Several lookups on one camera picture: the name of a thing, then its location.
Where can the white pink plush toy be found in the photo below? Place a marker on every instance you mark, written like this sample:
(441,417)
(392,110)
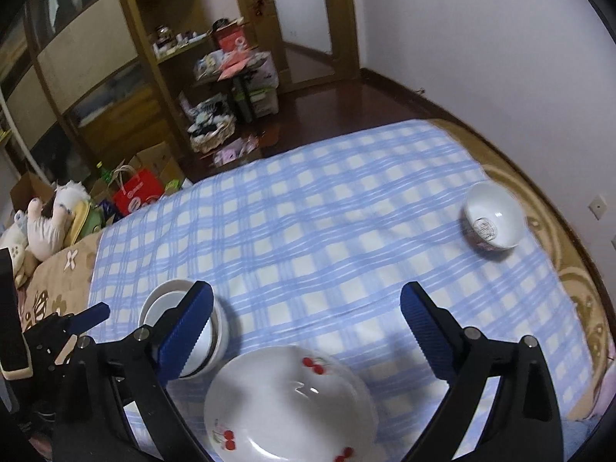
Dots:
(48,231)

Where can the green bottle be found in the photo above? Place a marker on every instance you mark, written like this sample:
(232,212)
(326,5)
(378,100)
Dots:
(102,173)

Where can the white curved pole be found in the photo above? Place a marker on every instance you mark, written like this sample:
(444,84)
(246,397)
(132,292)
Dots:
(17,139)

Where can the white cherry print plate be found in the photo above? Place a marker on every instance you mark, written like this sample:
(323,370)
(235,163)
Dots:
(288,404)

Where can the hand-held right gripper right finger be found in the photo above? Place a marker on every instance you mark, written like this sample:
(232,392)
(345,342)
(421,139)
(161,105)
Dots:
(428,332)

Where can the white plastic bag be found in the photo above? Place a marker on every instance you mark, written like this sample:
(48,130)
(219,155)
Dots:
(267,72)

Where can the red bowl printed inside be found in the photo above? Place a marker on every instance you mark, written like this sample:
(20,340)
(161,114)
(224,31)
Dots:
(495,211)

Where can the yellow green cushion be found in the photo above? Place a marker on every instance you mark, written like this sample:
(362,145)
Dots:
(89,224)

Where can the beige plush toy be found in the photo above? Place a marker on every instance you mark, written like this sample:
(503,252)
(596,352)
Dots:
(12,245)

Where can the red bowl plain white inside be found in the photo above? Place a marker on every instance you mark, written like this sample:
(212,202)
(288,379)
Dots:
(163,308)

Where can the blue checked cloth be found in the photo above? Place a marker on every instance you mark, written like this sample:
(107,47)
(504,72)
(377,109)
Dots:
(337,231)

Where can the cardboard box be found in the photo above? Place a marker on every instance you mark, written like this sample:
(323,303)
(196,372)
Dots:
(29,187)
(159,156)

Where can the pink printed packet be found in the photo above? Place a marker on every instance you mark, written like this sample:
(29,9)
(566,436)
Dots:
(236,151)

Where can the wooden open shelf unit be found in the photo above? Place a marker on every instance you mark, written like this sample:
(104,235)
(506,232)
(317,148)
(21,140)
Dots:
(183,48)

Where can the wooden wardrobe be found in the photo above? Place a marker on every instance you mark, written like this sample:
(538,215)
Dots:
(82,57)

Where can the pink paper packet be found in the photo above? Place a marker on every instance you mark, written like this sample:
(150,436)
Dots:
(231,70)

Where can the small dark table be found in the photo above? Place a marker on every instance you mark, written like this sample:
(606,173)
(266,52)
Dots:
(240,96)

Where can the pink bed sheet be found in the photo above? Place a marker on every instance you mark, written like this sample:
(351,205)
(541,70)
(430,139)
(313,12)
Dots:
(607,390)

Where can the clear plastic storage box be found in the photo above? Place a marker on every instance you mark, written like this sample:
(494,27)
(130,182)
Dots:
(262,103)

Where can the wicker basket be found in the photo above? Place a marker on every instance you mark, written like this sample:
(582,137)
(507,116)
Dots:
(211,142)

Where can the red gift bag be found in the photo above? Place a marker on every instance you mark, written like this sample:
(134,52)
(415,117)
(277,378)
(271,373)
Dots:
(233,41)

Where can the wooden door with mirror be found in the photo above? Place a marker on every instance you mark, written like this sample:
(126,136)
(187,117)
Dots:
(346,19)

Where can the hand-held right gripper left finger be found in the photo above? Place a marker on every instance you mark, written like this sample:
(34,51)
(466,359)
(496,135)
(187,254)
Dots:
(187,332)

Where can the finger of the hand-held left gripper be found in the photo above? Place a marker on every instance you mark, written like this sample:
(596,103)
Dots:
(94,315)

